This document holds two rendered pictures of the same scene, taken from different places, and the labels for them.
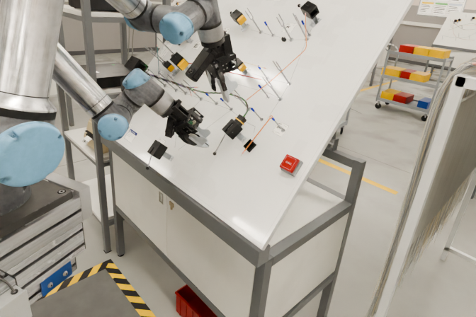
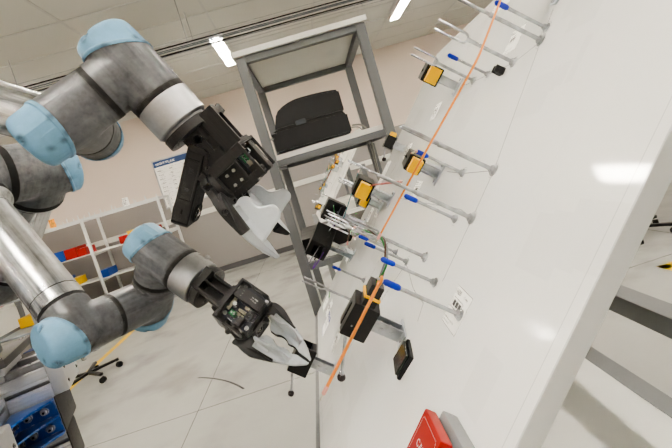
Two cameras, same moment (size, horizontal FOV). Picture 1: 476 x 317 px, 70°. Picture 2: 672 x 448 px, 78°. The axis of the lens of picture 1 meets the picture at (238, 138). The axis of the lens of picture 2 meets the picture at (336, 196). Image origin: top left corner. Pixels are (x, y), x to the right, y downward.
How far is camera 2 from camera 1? 0.87 m
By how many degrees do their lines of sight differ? 46
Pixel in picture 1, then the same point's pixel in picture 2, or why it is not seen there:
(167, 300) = not seen: outside the picture
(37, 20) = not seen: outside the picture
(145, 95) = (149, 270)
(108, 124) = (36, 340)
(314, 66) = (548, 97)
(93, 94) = (29, 286)
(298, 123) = (492, 288)
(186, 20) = (31, 110)
